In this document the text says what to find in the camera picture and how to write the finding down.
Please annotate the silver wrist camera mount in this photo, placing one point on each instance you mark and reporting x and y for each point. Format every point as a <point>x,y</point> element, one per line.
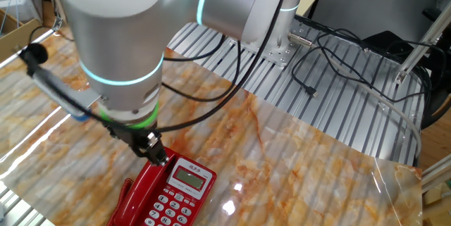
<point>63,94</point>

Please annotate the red telephone base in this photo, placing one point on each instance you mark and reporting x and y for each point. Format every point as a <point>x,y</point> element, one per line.
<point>186,191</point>

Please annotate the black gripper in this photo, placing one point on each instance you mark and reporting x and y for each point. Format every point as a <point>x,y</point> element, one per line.
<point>132,135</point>

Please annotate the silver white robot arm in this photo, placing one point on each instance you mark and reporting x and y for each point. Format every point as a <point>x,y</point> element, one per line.
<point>120,43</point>

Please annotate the brown cardboard box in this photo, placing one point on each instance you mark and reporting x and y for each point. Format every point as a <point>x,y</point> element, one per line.
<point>14,36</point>

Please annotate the red telephone handset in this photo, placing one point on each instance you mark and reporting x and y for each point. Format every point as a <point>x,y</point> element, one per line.
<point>141,198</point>

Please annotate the aluminium frame post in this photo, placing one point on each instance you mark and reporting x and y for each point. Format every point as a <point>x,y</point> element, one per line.
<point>21,51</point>
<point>423,43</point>

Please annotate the aluminium frame rail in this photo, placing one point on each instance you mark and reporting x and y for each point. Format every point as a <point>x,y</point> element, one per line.
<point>437,173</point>

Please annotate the black power adapter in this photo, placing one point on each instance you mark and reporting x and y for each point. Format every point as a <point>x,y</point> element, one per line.
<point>384,43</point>

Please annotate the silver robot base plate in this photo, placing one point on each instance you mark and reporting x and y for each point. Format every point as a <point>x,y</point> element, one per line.
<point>282,55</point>

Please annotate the orange marble patterned mat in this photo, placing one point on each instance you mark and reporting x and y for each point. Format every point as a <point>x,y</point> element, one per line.
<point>282,169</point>

